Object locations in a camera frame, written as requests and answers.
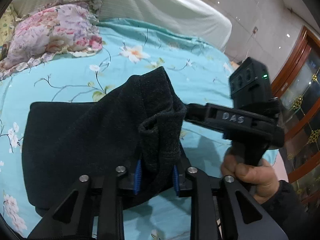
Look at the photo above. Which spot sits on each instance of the blue floral bedsheet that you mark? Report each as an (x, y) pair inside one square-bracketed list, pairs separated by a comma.
[(62, 80)]

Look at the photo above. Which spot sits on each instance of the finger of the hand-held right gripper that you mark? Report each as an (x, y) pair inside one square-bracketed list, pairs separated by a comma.
[(205, 126), (197, 111)]

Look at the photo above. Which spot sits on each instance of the pink floral pillow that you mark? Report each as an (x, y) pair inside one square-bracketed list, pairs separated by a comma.
[(45, 37)]

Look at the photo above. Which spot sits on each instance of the wall socket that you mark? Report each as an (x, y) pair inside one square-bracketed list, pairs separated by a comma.
[(254, 30)]

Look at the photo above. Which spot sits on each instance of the person's right hand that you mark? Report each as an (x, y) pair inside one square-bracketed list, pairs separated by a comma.
[(260, 182)]

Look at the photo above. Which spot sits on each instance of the wooden glass door cabinet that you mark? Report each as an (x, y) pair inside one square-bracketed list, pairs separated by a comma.
[(300, 85)]

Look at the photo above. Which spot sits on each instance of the person's right forearm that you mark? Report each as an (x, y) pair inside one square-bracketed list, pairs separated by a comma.
[(290, 212)]

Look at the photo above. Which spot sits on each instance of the white striped headboard cover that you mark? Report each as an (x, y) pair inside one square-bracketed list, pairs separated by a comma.
[(150, 5)]

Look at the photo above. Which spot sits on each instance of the yellow printed pillow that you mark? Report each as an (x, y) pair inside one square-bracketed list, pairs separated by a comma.
[(6, 25)]

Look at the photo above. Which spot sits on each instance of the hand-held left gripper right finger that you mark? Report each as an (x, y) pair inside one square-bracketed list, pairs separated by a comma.
[(175, 177)]

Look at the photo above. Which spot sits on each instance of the black pants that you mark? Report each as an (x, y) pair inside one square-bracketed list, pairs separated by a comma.
[(87, 130)]

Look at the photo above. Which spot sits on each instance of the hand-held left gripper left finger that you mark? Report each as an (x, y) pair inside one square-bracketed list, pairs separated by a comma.
[(137, 177)]

